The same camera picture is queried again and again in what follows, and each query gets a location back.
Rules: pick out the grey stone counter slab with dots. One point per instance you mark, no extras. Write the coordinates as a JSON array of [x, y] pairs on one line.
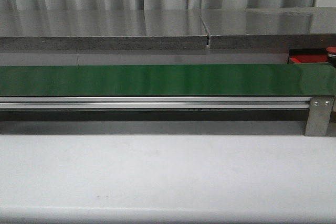
[[102, 30]]

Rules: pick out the aluminium conveyor frame rail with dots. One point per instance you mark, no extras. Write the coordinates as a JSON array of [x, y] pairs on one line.
[[24, 103]]

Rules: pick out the right grey stone slab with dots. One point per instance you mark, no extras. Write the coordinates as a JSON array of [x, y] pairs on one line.
[[280, 28]]

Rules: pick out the green conveyor belt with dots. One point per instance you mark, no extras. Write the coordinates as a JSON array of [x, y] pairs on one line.
[[305, 79]]

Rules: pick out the red plastic tray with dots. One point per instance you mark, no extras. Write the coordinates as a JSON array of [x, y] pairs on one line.
[[309, 59]]

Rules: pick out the steel conveyor support bracket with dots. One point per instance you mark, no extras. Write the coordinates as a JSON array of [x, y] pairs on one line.
[[320, 109]]

